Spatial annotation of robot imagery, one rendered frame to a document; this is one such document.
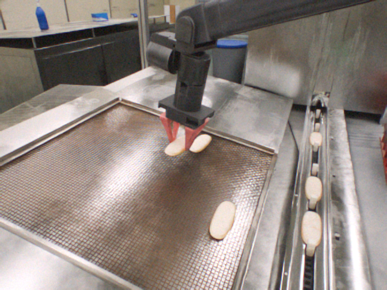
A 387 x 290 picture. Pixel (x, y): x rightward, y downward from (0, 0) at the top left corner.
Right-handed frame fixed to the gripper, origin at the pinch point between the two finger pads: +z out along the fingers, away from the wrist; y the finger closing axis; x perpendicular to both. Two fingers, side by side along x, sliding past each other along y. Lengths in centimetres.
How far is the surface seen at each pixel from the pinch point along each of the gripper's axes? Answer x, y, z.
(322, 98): -72, -22, 2
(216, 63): -310, 122, 73
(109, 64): -137, 148, 51
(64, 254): 30.9, -0.6, 4.3
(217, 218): 10.6, -15.3, 4.3
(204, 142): -11.1, -1.4, 4.5
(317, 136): -44, -26, 6
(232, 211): 6.9, -16.9, 4.4
